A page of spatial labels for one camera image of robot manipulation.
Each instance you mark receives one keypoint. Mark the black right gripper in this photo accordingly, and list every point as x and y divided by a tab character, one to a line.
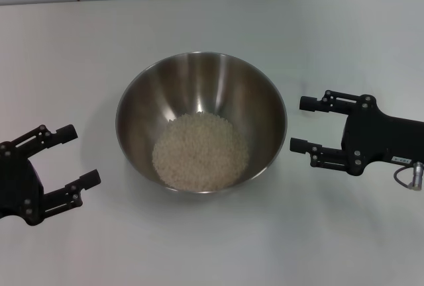
374	137

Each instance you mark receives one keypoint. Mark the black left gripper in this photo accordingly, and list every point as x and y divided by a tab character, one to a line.
20	186

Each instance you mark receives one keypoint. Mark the white rice grains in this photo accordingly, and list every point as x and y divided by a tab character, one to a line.
202	153

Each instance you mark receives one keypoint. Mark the stainless steel mixing bowl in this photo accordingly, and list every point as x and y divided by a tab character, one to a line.
198	84

